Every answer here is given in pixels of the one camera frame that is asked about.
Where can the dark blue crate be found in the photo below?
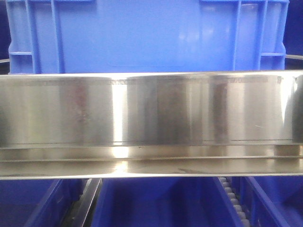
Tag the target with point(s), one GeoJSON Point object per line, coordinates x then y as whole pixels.
{"type": "Point", "coordinates": [4, 31]}
{"type": "Point", "coordinates": [293, 39]}

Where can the lower middle blue bin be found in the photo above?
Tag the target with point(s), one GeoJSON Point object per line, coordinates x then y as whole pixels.
{"type": "Point", "coordinates": [164, 202]}

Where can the large light blue crate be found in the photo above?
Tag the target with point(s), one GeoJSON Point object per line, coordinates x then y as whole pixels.
{"type": "Point", "coordinates": [82, 36]}

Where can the dark blue crate upper left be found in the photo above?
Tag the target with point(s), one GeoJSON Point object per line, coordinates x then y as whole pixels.
{"type": "Point", "coordinates": [4, 31]}

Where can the white roller conveyor track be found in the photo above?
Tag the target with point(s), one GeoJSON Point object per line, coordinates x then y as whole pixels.
{"type": "Point", "coordinates": [235, 202]}

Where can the blue bin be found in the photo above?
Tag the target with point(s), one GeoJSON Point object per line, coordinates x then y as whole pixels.
{"type": "Point", "coordinates": [37, 203]}
{"type": "Point", "coordinates": [164, 202]}
{"type": "Point", "coordinates": [271, 201]}

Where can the metal divider rail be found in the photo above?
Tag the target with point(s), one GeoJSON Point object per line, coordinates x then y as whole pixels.
{"type": "Point", "coordinates": [82, 211]}

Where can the lower right blue bin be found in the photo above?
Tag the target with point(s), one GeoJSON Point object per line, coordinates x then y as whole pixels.
{"type": "Point", "coordinates": [271, 201]}

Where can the stainless steel shelf rail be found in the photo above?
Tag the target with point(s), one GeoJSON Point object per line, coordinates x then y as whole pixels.
{"type": "Point", "coordinates": [95, 125]}

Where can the lower left blue bin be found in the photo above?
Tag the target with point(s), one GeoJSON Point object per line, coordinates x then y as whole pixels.
{"type": "Point", "coordinates": [37, 203]}

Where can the dark blue crate upper right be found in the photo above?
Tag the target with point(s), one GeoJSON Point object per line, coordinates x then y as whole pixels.
{"type": "Point", "coordinates": [293, 39]}

